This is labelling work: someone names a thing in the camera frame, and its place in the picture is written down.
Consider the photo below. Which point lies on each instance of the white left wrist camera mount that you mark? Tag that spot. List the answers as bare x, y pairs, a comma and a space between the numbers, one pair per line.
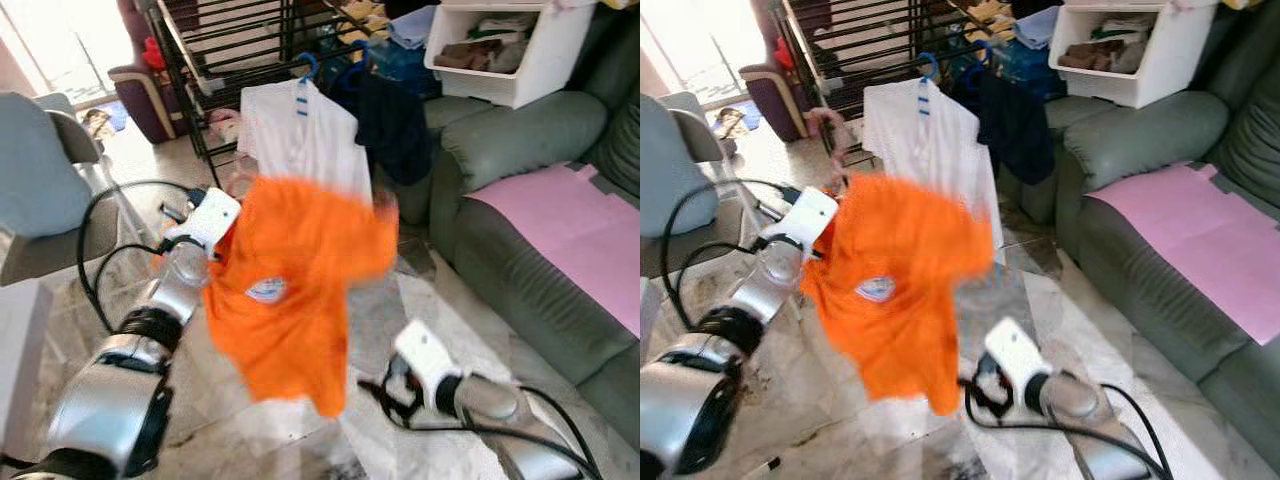
805, 215
212, 215

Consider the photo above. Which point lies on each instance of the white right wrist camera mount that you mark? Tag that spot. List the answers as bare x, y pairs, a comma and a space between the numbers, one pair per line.
425, 350
1015, 350

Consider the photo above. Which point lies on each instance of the navy hanging garment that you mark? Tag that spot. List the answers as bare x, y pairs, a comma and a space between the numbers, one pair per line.
1010, 130
385, 130

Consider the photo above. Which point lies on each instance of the pink sheet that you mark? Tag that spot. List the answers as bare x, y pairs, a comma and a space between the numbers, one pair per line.
1190, 230
570, 230

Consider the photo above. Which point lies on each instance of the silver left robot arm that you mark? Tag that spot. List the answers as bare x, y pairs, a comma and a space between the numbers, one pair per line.
690, 400
110, 400

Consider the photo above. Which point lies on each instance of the grey green sofa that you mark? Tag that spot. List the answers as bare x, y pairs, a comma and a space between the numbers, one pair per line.
520, 130
1140, 130

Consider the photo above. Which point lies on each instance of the white shirt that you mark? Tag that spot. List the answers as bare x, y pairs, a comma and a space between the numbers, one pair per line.
930, 140
300, 150

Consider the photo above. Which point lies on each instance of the orange t-shirt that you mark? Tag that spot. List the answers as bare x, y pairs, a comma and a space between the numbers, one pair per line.
290, 330
890, 330

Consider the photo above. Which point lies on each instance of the blue plastic hanger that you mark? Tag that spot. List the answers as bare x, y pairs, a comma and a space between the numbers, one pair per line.
314, 65
975, 72
935, 65
352, 70

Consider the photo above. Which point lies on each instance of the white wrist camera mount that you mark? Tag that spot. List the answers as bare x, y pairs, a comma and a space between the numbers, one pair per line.
425, 350
212, 215
805, 215
1015, 350

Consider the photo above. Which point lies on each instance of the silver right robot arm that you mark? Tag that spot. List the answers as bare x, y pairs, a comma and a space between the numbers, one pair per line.
490, 400
1075, 395

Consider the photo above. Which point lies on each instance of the light blue garment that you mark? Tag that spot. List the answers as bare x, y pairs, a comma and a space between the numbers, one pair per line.
412, 28
1035, 28

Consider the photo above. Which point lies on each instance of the purple armchair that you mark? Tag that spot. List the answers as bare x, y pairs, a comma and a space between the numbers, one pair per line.
145, 100
775, 100

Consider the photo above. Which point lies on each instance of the black metal drying rack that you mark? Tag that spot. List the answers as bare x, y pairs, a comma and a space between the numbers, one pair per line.
814, 100
199, 130

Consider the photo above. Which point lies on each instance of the brown folded clothes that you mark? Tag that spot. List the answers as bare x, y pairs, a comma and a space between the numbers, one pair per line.
1090, 55
465, 55

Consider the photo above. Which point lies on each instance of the yellow garment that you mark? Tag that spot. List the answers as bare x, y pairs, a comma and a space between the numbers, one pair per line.
990, 15
368, 15

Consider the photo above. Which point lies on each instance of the white folding chair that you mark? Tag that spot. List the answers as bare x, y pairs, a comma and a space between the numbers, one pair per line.
670, 250
40, 255

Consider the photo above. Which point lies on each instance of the white storage bin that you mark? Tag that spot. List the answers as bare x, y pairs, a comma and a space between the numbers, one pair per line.
540, 80
1165, 80

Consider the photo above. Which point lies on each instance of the light blue cushion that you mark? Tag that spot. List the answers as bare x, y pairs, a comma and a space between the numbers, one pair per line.
35, 170
675, 170

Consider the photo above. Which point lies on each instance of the dark blue clothes pile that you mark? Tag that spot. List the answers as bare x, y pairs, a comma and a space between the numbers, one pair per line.
410, 70
1035, 70

